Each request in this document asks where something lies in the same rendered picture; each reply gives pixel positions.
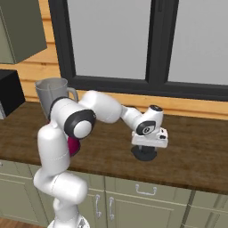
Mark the black microwave oven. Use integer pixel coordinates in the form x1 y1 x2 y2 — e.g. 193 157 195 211
0 69 27 120

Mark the black blender lid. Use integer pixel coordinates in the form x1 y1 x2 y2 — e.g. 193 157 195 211
130 144 159 162

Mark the olive wall cupboard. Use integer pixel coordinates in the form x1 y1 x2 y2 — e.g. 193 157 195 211
0 0 48 65

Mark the silver drawer handle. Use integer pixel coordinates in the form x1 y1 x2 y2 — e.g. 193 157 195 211
134 183 158 197

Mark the grey blender with crimson base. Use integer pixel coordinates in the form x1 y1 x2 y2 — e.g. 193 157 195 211
34 77 82 158

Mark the olive cupboard door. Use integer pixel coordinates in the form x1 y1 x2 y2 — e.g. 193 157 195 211
104 191 189 228
77 188 106 228
0 171 49 228
183 204 228 228

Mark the black framed window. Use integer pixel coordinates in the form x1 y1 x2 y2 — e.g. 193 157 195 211
47 0 228 102

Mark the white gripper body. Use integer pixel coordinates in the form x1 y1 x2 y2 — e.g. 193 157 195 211
131 132 169 149

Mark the silver cupboard door handle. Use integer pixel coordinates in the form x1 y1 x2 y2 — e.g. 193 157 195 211
108 196 116 222
94 193 102 219

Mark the olive drawer front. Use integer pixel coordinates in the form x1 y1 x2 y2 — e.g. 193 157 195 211
113 176 192 206
0 159 34 180
191 190 228 212
69 170 106 192

